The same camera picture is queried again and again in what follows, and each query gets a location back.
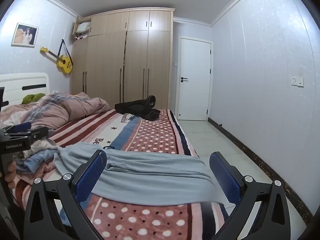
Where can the framed wall photo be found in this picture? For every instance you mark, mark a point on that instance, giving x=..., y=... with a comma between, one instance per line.
x=25, y=35

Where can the yellow guitar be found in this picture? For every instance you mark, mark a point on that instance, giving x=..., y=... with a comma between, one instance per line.
x=63, y=62

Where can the black clothes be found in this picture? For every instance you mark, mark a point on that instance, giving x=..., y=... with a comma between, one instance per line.
x=136, y=108

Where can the green pillow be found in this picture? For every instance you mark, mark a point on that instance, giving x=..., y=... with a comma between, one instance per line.
x=32, y=98

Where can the white door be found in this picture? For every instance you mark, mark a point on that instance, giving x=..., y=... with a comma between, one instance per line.
x=192, y=92

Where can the pink quilt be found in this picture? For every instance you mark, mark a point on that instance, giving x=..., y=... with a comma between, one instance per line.
x=75, y=107

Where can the blue cloth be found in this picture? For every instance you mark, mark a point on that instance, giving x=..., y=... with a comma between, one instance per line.
x=35, y=162

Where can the white wall socket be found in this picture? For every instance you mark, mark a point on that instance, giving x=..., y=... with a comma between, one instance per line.
x=297, y=81

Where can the white bed headboard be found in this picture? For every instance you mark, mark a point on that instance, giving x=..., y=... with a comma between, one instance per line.
x=15, y=81

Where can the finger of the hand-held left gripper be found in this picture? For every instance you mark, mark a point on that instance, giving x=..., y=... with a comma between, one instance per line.
x=37, y=133
x=21, y=126

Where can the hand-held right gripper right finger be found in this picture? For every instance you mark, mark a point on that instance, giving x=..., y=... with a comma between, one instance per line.
x=225, y=178

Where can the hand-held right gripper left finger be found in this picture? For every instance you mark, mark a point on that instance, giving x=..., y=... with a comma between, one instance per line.
x=90, y=177

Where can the light blue pants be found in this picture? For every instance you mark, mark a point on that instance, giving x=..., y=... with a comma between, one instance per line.
x=155, y=177

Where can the dark baseboard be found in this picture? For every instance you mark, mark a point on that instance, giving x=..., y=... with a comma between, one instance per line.
x=262, y=165

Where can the person's left hand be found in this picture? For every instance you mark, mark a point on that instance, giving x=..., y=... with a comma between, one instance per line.
x=11, y=173

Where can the white bundle in wardrobe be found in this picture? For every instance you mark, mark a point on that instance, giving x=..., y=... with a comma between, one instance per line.
x=83, y=28

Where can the beige wooden wardrobe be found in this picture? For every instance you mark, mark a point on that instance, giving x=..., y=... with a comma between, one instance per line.
x=140, y=67

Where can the striped dotted printed blanket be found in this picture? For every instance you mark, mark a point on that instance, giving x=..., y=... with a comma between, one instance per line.
x=155, y=137

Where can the white cloth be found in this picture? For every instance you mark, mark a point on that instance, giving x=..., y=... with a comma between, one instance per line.
x=43, y=143

